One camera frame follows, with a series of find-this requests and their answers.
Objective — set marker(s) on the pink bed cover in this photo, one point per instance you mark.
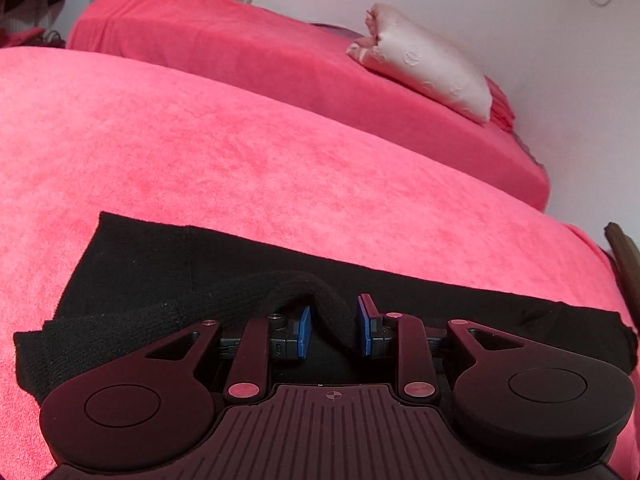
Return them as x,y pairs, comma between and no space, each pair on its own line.
83,133
308,67

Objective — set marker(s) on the near pink bed cover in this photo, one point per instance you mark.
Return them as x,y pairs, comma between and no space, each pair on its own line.
83,133

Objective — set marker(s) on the far pink bed cover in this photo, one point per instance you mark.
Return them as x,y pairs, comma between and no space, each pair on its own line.
308,67

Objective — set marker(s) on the dark wooden headboard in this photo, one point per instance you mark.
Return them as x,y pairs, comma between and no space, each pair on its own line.
627,261

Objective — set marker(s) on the black knit pants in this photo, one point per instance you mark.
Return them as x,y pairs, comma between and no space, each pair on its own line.
139,282

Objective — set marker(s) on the red pillow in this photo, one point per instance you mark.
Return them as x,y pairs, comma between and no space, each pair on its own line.
501,113

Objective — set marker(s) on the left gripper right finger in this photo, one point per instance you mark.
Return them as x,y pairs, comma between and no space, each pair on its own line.
400,341

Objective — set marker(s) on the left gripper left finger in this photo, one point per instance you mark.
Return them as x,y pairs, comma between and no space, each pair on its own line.
272,337

